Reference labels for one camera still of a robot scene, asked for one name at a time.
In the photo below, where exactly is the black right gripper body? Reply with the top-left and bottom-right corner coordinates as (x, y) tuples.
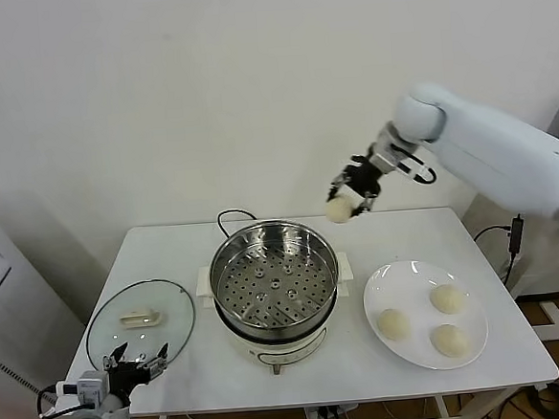
(342, 156), (385, 199)

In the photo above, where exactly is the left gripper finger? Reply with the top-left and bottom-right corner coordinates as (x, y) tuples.
(143, 342), (172, 378)
(100, 341), (131, 374)

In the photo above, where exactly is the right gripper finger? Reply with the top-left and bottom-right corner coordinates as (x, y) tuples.
(352, 190), (382, 218)
(324, 168), (356, 202)

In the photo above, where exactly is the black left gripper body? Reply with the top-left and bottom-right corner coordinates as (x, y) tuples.
(108, 360), (155, 394)

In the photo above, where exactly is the white steamed baozi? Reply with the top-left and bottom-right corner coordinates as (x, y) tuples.
(429, 321), (472, 361)
(375, 307), (412, 343)
(428, 282), (470, 316)
(324, 191), (362, 226)

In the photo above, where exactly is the round glass pot lid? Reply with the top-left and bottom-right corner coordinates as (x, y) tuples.
(81, 275), (200, 377)

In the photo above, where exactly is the perforated steel steamer basket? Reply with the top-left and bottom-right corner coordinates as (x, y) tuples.
(205, 216), (345, 345)

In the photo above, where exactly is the large white plate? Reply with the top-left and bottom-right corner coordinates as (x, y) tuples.
(359, 254), (492, 376)

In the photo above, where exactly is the grey metal cabinet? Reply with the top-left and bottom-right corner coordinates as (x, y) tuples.
(0, 187), (93, 419)

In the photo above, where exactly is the cream electric cooker base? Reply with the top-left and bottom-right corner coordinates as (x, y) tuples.
(195, 254), (364, 382)

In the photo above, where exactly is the white power strip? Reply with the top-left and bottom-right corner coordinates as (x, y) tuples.
(305, 403), (360, 419)

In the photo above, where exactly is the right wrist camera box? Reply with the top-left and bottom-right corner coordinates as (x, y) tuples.
(369, 135), (420, 176)

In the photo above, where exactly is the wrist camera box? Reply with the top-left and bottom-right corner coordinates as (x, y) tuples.
(369, 135), (420, 176)
(54, 369), (112, 408)

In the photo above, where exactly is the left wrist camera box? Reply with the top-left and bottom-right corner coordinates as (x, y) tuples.
(54, 369), (112, 408)

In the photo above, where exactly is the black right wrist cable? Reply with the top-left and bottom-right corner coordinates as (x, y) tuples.
(394, 147), (440, 187)

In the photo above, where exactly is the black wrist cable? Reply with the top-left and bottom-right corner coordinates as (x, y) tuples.
(34, 381), (84, 419)
(394, 147), (440, 187)

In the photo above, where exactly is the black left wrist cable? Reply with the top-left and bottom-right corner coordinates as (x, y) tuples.
(34, 381), (84, 419)

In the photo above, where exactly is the black cooker power cord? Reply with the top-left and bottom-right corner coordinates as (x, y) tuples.
(215, 208), (261, 242)

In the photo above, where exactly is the black power adapter with cable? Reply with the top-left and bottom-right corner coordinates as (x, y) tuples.
(471, 211), (530, 293)

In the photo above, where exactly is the black floor cable bundle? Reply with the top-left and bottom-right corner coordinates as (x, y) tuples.
(511, 381), (559, 419)

